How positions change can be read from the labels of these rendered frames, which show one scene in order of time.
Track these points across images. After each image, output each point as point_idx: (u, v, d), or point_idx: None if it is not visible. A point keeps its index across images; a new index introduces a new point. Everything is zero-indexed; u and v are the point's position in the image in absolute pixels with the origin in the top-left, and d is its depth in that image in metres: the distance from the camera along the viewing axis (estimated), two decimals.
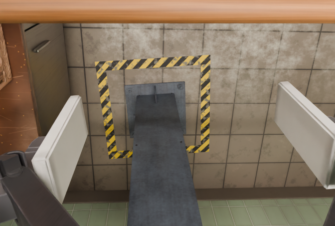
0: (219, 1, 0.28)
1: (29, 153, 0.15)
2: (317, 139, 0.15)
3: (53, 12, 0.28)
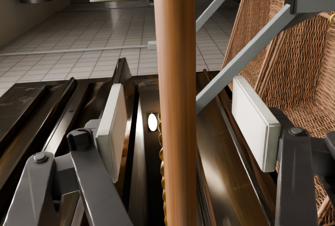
0: None
1: None
2: (256, 126, 0.17)
3: None
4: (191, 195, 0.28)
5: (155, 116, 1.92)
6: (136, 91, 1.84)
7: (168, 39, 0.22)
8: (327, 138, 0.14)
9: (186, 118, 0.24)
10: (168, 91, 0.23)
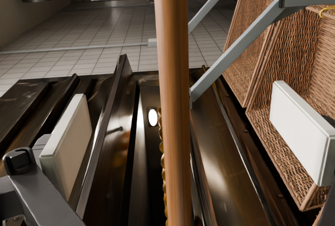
0: None
1: (36, 151, 0.15)
2: (310, 137, 0.15)
3: None
4: (186, 156, 0.33)
5: (155, 111, 1.97)
6: (136, 86, 1.89)
7: (165, 21, 0.27)
8: None
9: (181, 89, 0.29)
10: (165, 66, 0.29)
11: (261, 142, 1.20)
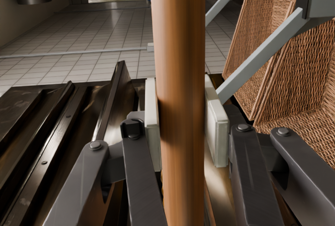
0: None
1: None
2: (211, 123, 0.17)
3: None
4: None
5: None
6: (135, 94, 1.79)
7: (170, 60, 0.17)
8: (272, 136, 0.14)
9: (193, 157, 0.19)
10: (170, 124, 0.19)
11: None
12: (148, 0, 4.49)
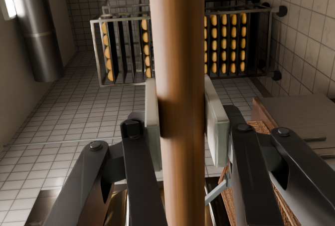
0: None
1: None
2: (211, 123, 0.17)
3: None
4: None
5: None
6: None
7: (170, 67, 0.17)
8: (272, 136, 0.14)
9: (193, 162, 0.20)
10: (170, 130, 0.19)
11: None
12: None
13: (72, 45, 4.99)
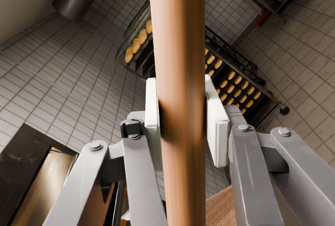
0: None
1: None
2: (211, 123, 0.17)
3: None
4: None
5: None
6: None
7: (171, 73, 0.17)
8: (272, 136, 0.14)
9: (194, 166, 0.20)
10: (171, 134, 0.19)
11: None
12: None
13: None
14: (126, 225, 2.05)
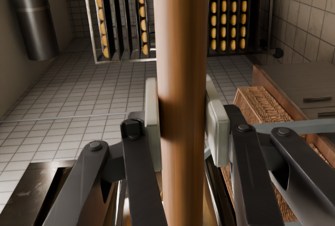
0: None
1: None
2: (211, 123, 0.17)
3: None
4: None
5: None
6: None
7: (172, 58, 0.17)
8: (272, 136, 0.14)
9: (193, 156, 0.19)
10: (170, 123, 0.18)
11: None
12: None
13: (69, 31, 4.90)
14: None
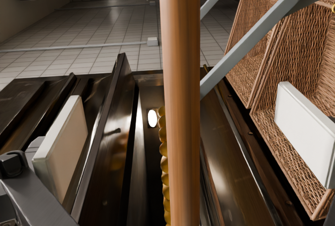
0: None
1: (29, 153, 0.15)
2: (317, 139, 0.15)
3: None
4: (195, 215, 0.30)
5: (155, 112, 1.91)
6: (135, 86, 1.83)
7: (175, 76, 0.23)
8: None
9: (191, 147, 0.26)
10: (174, 122, 0.25)
11: (266, 145, 1.14)
12: None
13: None
14: None
